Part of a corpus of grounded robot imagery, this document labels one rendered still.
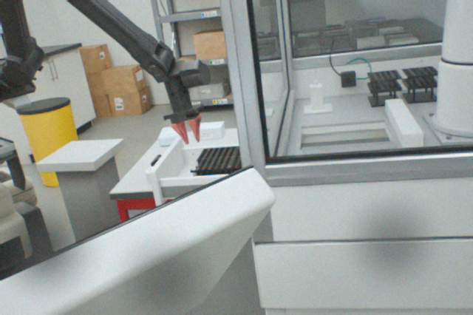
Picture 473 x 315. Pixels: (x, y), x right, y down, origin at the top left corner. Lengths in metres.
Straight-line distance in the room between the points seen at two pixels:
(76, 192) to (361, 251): 1.56
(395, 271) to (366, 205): 0.14
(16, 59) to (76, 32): 5.04
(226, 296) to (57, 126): 2.48
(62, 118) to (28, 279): 3.55
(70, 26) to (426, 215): 5.91
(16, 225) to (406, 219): 1.14
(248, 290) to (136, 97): 4.27
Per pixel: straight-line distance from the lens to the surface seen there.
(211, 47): 5.28
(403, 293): 0.92
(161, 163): 1.36
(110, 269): 0.42
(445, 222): 0.86
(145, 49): 1.22
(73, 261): 0.42
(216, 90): 5.38
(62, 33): 6.55
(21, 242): 1.61
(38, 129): 3.95
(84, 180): 2.15
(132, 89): 5.78
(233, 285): 1.77
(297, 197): 0.81
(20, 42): 1.38
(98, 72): 5.92
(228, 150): 1.45
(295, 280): 0.90
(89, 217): 2.23
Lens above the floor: 1.39
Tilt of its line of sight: 21 degrees down
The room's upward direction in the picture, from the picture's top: 8 degrees counter-clockwise
